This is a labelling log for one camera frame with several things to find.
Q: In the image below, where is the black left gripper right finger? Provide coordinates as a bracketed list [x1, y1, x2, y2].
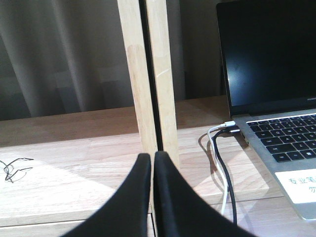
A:
[154, 151, 253, 237]

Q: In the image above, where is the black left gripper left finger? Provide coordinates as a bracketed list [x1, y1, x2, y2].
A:
[63, 153, 151, 237]

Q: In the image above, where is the wooden shelf desk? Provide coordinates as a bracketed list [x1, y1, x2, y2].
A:
[0, 0, 316, 237]

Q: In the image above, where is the grey curtain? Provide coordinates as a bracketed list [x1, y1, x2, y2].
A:
[0, 0, 224, 120]

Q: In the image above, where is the grey open laptop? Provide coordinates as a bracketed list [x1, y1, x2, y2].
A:
[216, 0, 316, 221]

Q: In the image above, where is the black laptop cable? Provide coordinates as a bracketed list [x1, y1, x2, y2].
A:
[212, 126, 241, 224]

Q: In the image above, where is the white laptop cable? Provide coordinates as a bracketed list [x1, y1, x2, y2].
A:
[206, 120, 237, 216]

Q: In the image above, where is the thin black wire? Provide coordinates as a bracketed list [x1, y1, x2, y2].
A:
[0, 157, 35, 184]

